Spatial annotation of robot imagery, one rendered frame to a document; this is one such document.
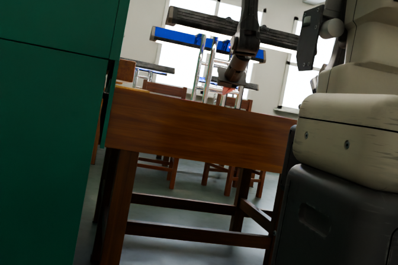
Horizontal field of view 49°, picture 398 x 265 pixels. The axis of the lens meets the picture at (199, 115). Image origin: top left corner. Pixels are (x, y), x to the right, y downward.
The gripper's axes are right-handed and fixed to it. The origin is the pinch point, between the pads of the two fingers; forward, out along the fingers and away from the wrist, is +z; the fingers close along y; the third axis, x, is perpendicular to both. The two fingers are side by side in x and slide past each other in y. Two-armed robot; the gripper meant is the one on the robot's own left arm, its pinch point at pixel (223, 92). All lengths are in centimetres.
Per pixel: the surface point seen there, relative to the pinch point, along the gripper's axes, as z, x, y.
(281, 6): 273, -469, -212
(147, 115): -6.3, 21.6, 27.9
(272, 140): -5.6, 22.3, -14.3
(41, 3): -26, 5, 63
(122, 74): -4.5, 5.4, 36.8
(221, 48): 34, -63, -13
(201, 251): 103, 19, -23
